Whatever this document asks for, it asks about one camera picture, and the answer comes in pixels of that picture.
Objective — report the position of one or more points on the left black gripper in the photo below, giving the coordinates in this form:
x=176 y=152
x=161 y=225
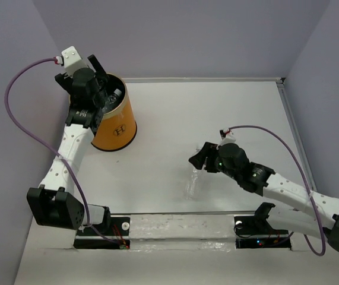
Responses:
x=101 y=76

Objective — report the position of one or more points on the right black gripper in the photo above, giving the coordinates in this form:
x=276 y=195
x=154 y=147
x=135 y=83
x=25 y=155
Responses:
x=209 y=150

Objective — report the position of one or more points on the clear bottle green white label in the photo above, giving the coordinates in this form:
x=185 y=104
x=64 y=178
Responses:
x=114 y=99

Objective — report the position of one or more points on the clear bottle front grey cap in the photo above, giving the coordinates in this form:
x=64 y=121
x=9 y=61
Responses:
x=194 y=184

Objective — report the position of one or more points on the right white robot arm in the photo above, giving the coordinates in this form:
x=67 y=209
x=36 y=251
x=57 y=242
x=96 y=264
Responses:
x=311 y=213

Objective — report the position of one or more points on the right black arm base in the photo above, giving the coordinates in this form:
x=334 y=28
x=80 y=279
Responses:
x=253 y=233

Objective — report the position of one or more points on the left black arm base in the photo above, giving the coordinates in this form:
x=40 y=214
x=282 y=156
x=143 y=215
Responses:
x=117 y=235

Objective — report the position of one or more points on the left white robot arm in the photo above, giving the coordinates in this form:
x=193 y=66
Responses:
x=59 y=200

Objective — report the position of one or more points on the orange cylindrical bin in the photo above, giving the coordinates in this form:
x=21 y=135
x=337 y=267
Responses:
x=118 y=127

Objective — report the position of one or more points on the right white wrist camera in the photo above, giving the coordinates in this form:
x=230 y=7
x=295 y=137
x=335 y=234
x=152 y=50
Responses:
x=227 y=136

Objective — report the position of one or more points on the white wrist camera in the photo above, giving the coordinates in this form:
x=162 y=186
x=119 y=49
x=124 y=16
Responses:
x=227 y=136
x=72 y=61

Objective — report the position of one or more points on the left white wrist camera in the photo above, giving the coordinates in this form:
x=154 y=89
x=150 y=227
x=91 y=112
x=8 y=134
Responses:
x=72 y=61

